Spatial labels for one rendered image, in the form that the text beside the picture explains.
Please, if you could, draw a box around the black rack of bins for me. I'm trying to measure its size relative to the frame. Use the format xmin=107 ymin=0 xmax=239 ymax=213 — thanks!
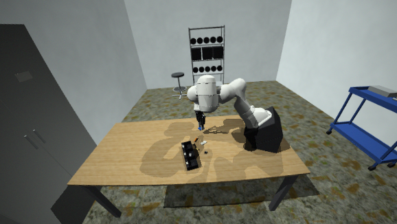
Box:
xmin=181 ymin=141 xmax=199 ymax=170

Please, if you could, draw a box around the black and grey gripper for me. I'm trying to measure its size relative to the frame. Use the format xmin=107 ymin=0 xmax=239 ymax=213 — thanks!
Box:
xmin=195 ymin=111 xmax=205 ymax=130

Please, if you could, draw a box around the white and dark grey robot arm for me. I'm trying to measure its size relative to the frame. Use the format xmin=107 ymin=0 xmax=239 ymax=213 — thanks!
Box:
xmin=187 ymin=75 xmax=272 ymax=128

